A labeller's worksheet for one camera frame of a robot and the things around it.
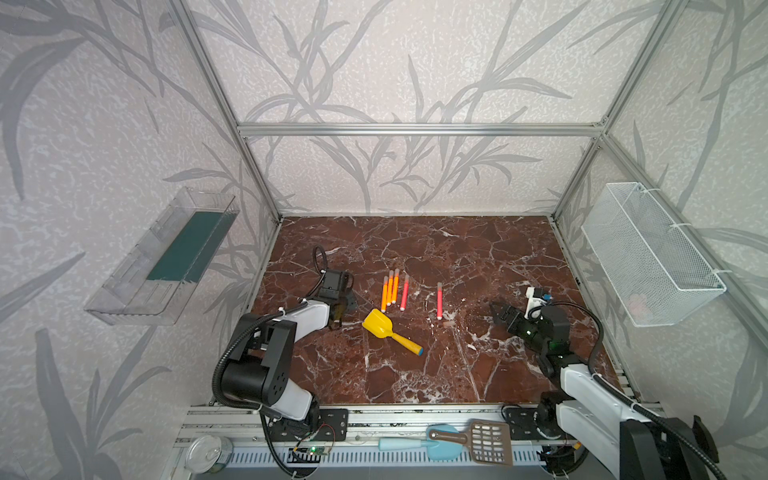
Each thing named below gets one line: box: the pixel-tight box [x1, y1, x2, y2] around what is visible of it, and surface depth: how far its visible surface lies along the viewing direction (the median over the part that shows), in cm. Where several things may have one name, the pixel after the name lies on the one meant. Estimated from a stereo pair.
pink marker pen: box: [437, 282, 443, 320], surface depth 98 cm
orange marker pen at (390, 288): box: [386, 270, 394, 307], surface depth 101 cm
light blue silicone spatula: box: [379, 424, 466, 461], surface depth 72 cm
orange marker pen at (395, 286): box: [391, 268, 400, 304], surface depth 101 cm
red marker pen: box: [400, 274, 410, 311], surface depth 98 cm
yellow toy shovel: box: [362, 308, 424, 356], surface depth 92 cm
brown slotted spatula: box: [429, 419, 513, 466], surface depth 73 cm
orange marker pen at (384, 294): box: [381, 276, 389, 313], surface depth 98 cm
